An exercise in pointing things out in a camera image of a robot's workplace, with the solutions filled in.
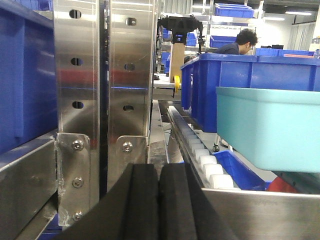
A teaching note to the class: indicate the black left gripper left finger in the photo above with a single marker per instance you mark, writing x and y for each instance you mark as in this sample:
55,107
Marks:
129,211

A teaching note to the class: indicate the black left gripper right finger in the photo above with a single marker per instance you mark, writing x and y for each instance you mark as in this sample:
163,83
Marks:
184,211

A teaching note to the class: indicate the light blue plastic bin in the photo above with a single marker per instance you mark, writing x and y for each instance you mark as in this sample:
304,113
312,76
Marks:
276,130

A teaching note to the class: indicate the white roller conveyor track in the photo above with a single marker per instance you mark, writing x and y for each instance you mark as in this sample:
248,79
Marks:
204,166

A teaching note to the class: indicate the blue crate lower level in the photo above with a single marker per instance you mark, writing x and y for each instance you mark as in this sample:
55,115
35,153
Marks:
244,177

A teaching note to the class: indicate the red package in crate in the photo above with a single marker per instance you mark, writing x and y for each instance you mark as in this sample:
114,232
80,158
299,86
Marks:
279,185

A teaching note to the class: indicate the large blue crate on rollers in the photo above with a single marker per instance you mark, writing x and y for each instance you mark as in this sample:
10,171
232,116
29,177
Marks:
204,73

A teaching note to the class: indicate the brown cardboard box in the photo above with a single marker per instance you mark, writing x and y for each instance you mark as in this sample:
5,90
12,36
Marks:
177,54

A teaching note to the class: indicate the person in dark shirt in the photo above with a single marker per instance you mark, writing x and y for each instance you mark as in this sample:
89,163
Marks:
245,40

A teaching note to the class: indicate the steel rack upright posts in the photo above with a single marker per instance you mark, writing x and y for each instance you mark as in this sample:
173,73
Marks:
104,55

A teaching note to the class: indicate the blue crate on high shelf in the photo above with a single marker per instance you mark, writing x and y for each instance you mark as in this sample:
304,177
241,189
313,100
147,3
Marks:
233,10

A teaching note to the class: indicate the steel rack front rail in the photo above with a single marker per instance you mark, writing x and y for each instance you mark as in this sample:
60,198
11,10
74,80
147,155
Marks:
266,215

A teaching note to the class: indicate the blue crate behind steel post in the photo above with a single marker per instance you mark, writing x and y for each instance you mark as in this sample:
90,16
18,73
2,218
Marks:
28,93

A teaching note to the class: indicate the black camera rig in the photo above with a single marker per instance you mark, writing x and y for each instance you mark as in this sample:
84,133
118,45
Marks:
180,26

